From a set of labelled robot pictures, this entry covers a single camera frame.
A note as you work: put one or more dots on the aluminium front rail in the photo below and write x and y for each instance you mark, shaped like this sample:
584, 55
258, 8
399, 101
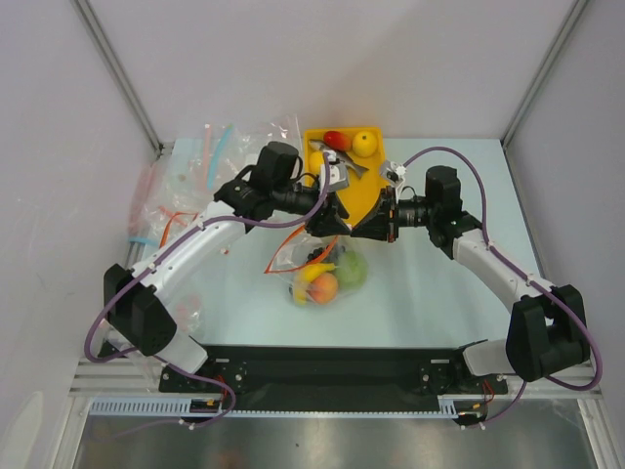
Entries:
123, 377

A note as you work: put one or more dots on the dark toy grape bunch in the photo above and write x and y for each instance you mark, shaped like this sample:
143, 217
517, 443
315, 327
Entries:
326, 254

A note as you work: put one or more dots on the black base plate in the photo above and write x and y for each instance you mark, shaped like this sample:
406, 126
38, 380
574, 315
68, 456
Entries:
296, 379

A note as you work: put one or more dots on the white slotted cable duct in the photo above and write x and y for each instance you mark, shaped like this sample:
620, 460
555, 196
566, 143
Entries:
205, 408

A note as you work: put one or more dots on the grey toy fish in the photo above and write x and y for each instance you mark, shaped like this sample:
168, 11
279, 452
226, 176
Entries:
342, 156

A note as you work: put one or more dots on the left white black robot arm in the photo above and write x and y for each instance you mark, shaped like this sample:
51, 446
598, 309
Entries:
137, 299

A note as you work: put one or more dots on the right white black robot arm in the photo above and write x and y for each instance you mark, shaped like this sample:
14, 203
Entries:
545, 331

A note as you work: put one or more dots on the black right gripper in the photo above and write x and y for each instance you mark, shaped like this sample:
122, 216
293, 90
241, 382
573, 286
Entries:
388, 215

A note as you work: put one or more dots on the yellow toy banana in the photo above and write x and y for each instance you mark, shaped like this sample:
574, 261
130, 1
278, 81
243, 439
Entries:
302, 281

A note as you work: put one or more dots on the clear pink-zipper zip bag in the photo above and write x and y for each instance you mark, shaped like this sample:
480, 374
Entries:
146, 189

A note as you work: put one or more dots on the right aluminium corner post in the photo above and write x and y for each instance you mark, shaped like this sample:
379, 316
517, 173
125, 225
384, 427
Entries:
539, 79

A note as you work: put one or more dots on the peach toy fruit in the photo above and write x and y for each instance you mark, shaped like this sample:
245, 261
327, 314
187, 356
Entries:
324, 289

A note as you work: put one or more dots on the clear orange-zipper zip bag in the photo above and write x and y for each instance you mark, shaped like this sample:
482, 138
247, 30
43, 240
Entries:
291, 257

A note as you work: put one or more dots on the left aluminium corner post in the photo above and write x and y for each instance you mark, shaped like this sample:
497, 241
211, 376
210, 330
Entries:
87, 14

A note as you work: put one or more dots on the clear small orange-zipper bag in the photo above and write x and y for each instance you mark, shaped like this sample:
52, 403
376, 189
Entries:
180, 219

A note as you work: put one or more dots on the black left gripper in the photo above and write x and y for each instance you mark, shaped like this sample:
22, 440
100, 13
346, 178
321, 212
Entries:
330, 223

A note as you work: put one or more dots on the yellow plastic bin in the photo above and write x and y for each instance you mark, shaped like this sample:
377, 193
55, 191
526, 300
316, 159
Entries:
360, 196

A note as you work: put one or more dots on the yellow toy orange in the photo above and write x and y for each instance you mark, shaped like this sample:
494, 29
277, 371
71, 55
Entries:
365, 144

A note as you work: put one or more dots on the red toy mango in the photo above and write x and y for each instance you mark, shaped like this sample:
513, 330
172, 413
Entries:
337, 140

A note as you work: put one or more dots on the clear blue-zipper zip bag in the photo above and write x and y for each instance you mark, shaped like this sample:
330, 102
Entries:
233, 147

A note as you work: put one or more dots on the aluminium corner post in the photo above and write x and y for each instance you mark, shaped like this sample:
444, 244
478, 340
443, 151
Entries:
539, 79
87, 14

